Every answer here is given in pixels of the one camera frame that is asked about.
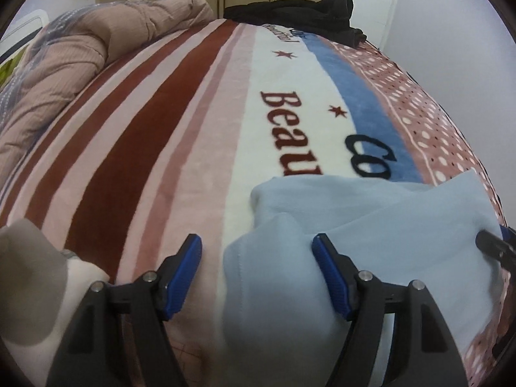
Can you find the light blue pants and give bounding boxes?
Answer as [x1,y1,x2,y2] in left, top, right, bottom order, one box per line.
[223,169,504,387]

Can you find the pink quilt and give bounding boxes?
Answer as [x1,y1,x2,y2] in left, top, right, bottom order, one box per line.
[0,0,214,182]

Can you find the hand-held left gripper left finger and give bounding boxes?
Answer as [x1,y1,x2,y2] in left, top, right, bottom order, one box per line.
[46,234,202,387]

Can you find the grey cloth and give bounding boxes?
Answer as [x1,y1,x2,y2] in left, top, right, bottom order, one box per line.
[0,218,68,331]

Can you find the white cloth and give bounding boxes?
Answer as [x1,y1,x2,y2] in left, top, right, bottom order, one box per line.
[0,250,110,357]

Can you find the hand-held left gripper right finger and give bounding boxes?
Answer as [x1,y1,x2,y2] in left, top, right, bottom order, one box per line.
[312,233,470,387]

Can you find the green pillow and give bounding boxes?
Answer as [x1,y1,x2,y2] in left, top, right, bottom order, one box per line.
[0,58,21,89]

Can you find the black clothes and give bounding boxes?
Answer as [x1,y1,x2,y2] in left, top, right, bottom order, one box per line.
[223,0,368,48]

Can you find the striped dotted printed blanket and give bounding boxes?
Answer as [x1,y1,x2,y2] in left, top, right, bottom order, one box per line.
[0,18,512,387]

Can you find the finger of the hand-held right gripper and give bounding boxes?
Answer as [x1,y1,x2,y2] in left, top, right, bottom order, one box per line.
[476,230,516,270]

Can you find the white bed headboard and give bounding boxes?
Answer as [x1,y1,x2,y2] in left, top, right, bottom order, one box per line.
[0,8,51,63]

